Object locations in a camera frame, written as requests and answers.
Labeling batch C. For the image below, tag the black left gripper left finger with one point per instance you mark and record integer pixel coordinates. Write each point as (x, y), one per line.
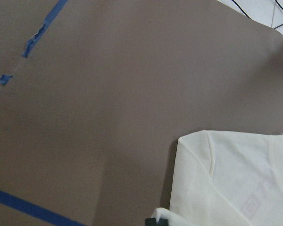
(150, 222)

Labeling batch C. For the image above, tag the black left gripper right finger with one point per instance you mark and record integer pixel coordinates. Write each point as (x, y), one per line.
(162, 222)

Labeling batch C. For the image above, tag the white long-sleeve shirt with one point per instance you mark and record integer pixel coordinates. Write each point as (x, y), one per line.
(224, 178)

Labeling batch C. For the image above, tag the blue tape line crosswise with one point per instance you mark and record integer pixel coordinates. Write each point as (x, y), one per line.
(35, 210)

